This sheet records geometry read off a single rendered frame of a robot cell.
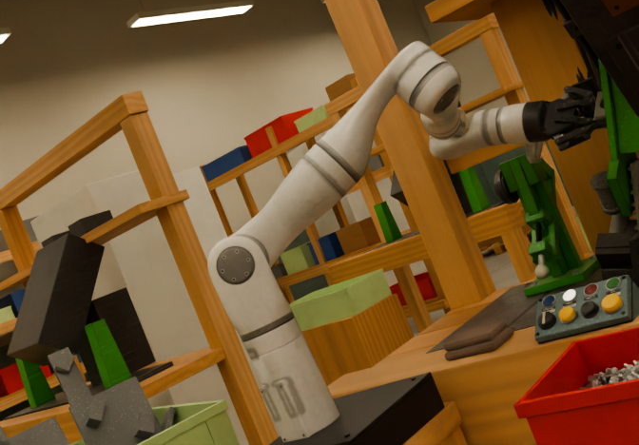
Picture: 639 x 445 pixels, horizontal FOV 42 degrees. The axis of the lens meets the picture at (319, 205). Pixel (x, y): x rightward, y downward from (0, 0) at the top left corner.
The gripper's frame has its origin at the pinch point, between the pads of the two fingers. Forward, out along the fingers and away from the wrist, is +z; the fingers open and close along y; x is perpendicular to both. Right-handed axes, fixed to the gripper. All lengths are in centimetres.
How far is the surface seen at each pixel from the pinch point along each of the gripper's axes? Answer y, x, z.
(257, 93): 498, 476, -633
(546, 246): -14.1, 21.5, -16.4
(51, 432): -71, -9, -98
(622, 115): -6.8, -7.0, 5.2
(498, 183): -2.0, 16.0, -26.4
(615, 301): -40.2, -6.3, 7.4
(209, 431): -65, -2, -64
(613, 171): -15.0, -3.1, 3.6
